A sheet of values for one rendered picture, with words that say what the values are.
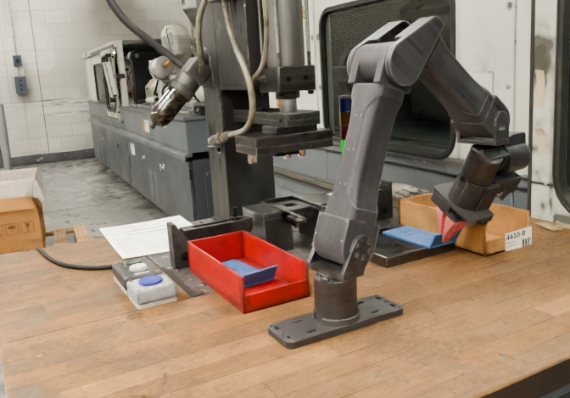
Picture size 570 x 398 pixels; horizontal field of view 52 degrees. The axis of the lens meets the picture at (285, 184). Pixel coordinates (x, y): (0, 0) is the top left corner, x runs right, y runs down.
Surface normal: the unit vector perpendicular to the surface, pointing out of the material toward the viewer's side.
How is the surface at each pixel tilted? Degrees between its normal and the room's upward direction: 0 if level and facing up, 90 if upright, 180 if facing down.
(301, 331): 0
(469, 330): 0
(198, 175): 90
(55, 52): 90
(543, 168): 90
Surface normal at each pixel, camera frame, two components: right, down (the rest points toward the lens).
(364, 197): 0.56, -0.07
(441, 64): 0.63, 0.24
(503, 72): -0.90, 0.14
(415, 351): -0.06, -0.98
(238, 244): 0.48, 0.14
